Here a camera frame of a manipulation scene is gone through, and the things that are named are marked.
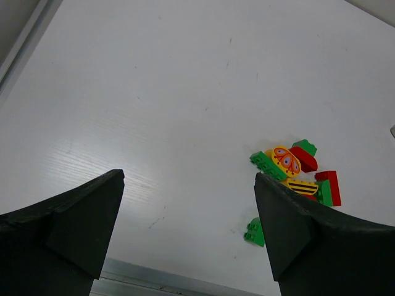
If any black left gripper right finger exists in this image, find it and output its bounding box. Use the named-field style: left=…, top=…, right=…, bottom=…
left=254, top=173, right=394, bottom=295

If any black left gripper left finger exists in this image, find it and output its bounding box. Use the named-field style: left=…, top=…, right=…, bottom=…
left=1, top=169, right=125, bottom=295

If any green curved lego brick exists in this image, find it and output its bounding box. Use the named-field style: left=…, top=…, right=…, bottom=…
left=243, top=217, right=265, bottom=247

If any yellow black striped lego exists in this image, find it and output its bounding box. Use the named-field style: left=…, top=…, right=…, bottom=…
left=281, top=178, right=318, bottom=195

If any red rectangular lego brick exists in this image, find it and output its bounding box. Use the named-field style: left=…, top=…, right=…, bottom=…
left=314, top=171, right=342, bottom=207

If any red curved lego brick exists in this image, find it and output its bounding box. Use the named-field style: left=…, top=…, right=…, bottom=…
left=289, top=146, right=318, bottom=173

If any yellow butterfly print lego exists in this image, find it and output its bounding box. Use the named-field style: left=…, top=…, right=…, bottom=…
left=264, top=146, right=301, bottom=178

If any long green lego brick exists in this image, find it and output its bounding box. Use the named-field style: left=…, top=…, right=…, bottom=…
left=249, top=151, right=287, bottom=181

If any aluminium table edge rail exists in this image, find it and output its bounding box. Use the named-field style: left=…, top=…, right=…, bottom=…
left=89, top=258, right=251, bottom=295

